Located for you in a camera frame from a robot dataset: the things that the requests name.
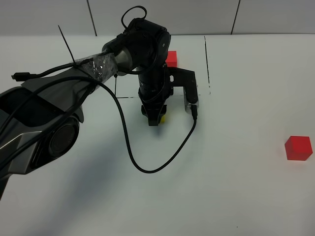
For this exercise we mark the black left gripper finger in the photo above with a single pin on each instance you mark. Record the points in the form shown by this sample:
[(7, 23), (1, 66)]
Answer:
[(143, 111), (155, 114)]

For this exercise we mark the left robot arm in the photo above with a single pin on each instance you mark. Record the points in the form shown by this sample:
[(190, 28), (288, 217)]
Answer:
[(40, 119)]

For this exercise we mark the template red cube block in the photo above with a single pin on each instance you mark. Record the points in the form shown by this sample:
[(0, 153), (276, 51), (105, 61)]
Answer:
[(171, 59)]

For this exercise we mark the black cable tie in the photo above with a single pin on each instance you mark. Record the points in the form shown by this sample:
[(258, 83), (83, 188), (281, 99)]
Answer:
[(67, 45)]

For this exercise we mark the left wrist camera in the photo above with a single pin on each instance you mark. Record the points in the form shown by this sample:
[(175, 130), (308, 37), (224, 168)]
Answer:
[(185, 79)]

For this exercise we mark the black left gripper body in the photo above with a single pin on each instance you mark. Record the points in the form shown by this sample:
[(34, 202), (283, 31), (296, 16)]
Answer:
[(154, 86)]

